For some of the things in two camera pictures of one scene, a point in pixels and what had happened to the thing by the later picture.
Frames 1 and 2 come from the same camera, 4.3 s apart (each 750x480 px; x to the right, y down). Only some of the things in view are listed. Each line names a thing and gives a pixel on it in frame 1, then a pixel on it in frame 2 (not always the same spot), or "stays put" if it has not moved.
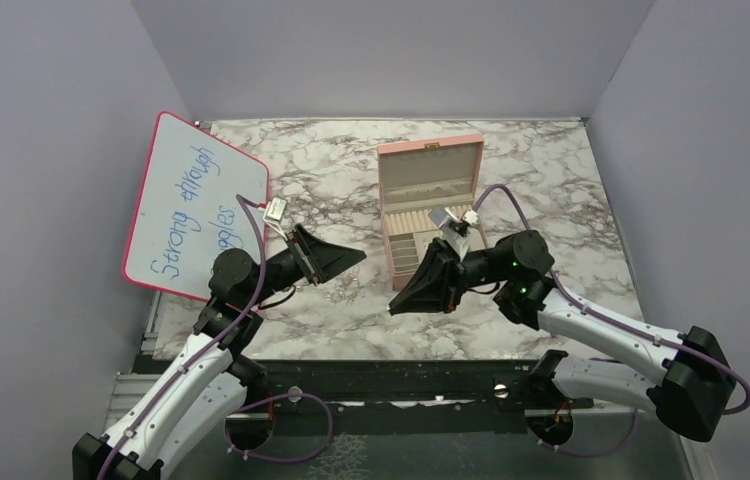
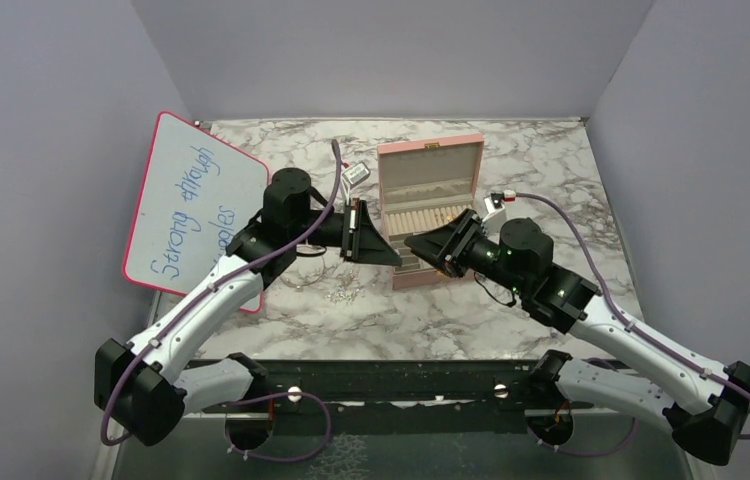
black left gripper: [324, 259] to [364, 244]
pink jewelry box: [427, 179] stays put
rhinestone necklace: [346, 289] stays put
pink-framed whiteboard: [186, 212] stays put
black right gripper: [436, 286] to [447, 244]
